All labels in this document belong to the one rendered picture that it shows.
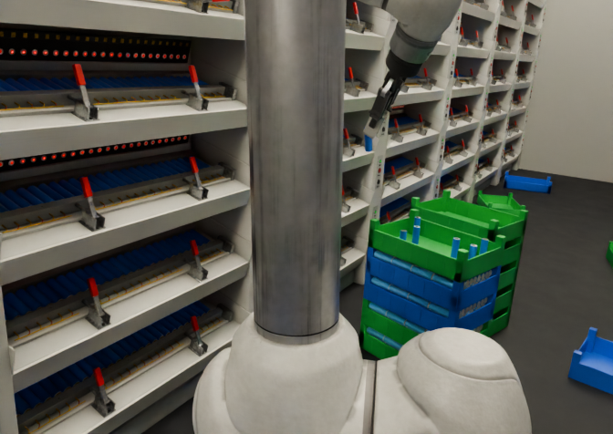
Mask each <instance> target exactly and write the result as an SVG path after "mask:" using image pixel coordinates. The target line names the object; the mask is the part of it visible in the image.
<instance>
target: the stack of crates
mask: <svg viewBox="0 0 613 434"><path fill-rule="evenodd" d="M410 209H416V210H419V217H421V219H423V220H426V221H429V222H434V223H437V224H439V225H442V226H446V227H449V228H452V229H454V230H457V231H460V232H463V233H469V234H471V235H474V236H477V237H480V238H486V239H488V240H489V241H492V242H495V238H496V236H497V235H502V236H505V237H506V240H505V246H504V256H503V261H502V266H501V272H500V278H499V283H498V288H497V294H496V298H495V305H494V315H493V320H492V325H491V331H490V336H492V335H494V334H495V333H497V332H499V331H500V330H502V329H504V328H505V327H507V326H508V323H509V318H510V313H511V307H512V302H513V297H514V288H515V282H516V277H517V273H518V267H519V262H520V257H521V252H522V247H523V241H524V236H525V226H526V222H527V216H528V211H526V210H521V211H520V212H519V216H517V215H513V214H510V213H507V212H500V211H497V210H494V209H490V208H487V207H483V206H480V205H477V204H473V203H469V202H467V201H460V200H457V199H454V198H451V191H449V190H444V191H443V195H442V197H441V198H438V199H433V200H429V201H423V202H420V198H418V197H412V198H411V205H410ZM490 336H489V337H490Z"/></svg>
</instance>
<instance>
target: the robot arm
mask: <svg viewBox="0 0 613 434"><path fill-rule="evenodd" d="M359 1H360V2H362V3H365V4H367V5H373V6H376V7H378V8H380V9H383V10H385V11H386V12H388V13H389V14H391V15H392V16H394V17H395V18H396V19H397V20H398V22H397V24H396V28H395V30H394V32H393V35H392V37H391V39H390V51H389V53H388V55H387V57H386V66H387V68H388V69H389V70H390V72H388V73H387V75H386V77H385V78H384V80H385V81H384V83H383V85H382V87H380V88H379V91H378V95H377V97H376V99H375V102H374V104H373V107H372V109H371V110H370V111H369V120H368V123H367V125H366V127H365V128H364V130H363V133H364V134H365V135H367V136H368V137H370V138H372V139H374V138H375V135H376V133H377V134H378V133H379V130H380V128H381V126H382V124H383V122H384V120H385V118H386V117H387V115H388V113H389V112H391V111H392V110H393V108H391V107H390V106H391V105H393V104H394V101H395V99H396V97H397V96H398V94H399V92H400V90H401V88H402V86H403V84H404V82H405V81H406V80H407V78H412V77H415V76H416V75H417V74H418V73H419V71H420V69H421V66H422V64H423V63H424V62H426V60H427V59H428V58H429V57H430V55H431V52H432V51H433V49H434V48H435V46H436V45H437V43H438V42H439V39H440V37H441V35H442V34H443V32H444V31H445V30H446V29H447V28H448V27H449V26H450V24H451V23H452V21H453V19H454V18H455V16H456V14H457V12H458V10H459V8H460V6H461V4H462V0H359ZM346 5H347V0H244V51H245V81H246V111H247V138H249V170H250V201H251V232H252V263H253V295H254V311H253V313H251V314H250V315H249V316H248V317H247V318H246V319H245V320H244V321H243V322H242V323H241V325H240V326H239V327H238V328H237V330H236V331H235V333H234V336H233V341H232V347H228V348H226V349H224V350H223V351H221V352H220V353H219V354H218V355H217V356H215V357H214V358H213V359H212V360H211V361H210V362H209V364H208V365H207V366H206V368H205V370H204V371H203V374H202V376H201V378H200V380H199V382H198V385H197V387H196V390H195V394H194V399H193V405H192V424H193V430H194V434H532V425H531V419H530V414H529V409H528V406H527V403H526V399H525V394H524V391H523V389H522V385H521V382H520V380H519V377H518V375H517V373H516V371H515V368H514V365H513V363H512V362H511V360H510V358H509V356H508V355H507V354H506V352H505V351H504V349H503V348H502V347H501V346H500V345H499V344H497V343H496V342H495V341H493V340H492V339H491V338H489V337H487V336H484V335H482V334H479V333H477V332H474V331H471V330H467V329H463V328H457V327H444V328H439V329H435V330H432V331H428V332H424V333H421V334H419V335H417V336H415V337H414V338H412V339H411V340H410V341H408V342H407V343H406V344H405V345H403V346H402V347H401V349H400V351H399V353H398V355H397V356H393V357H389V358H385V359H381V360H379V361H377V367H376V361H373V360H366V359H362V354H361V350H360V347H359V341H358V334H357V332H356V330H355V329H354V328H353V326H352V325H351V324H350V322H349V321H348V320H347V319H346V318H345V317H344V316H343V315H342V314H341V313H340V312H339V288H340V248H341V208H342V167H343V127H344V87H345V45H346ZM386 110H387V111H386Z"/></svg>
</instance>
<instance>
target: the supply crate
mask: <svg viewBox="0 0 613 434"><path fill-rule="evenodd" d="M416 216H419V210H416V209H411V210H410V217H409V218H406V219H402V220H398V221H395V222H389V223H385V224H382V225H379V220H378V219H371V220H370V225H369V243H368V247H371V248H373V249H376V250H378V251H381V252H383V253H386V254H389V255H391V256H394V257H396V258H399V259H401V260H403V261H405V262H408V263H410V264H414V265H417V266H419V267H421V268H423V269H426V270H428V271H431V272H433V273H436V274H439V275H441V276H444V277H446V278H449V279H451V280H453V281H455V282H458V283H462V282H464V281H466V280H468V279H471V278H473V277H475V276H477V275H479V274H482V273H485V272H487V271H489V270H491V269H494V268H495V267H497V266H499V265H502V261H503V256H504V246H505V240H506V237H505V236H502V235H497V236H496V238H495V242H492V241H489V242H488V248H487V253H483V254H480V255H479V252H480V247H481V241H482V238H480V237H477V236H474V235H471V234H469V233H465V232H460V231H457V230H454V229H452V228H449V227H446V226H442V225H439V224H437V223H434V222H429V221H426V220H423V219H421V225H420V227H421V228H420V237H419V244H415V243H412V233H413V225H414V217H416ZM400 230H406V231H407V238H406V241H405V240H402V239H401V238H400ZM454 237H458V238H460V239H461V240H460V246H459V250H458V253H457V259H455V258H452V257H451V252H452V240H453V238H454ZM470 244H476V245H477V252H476V256H475V257H473V258H471V259H469V260H468V256H469V250H470Z"/></svg>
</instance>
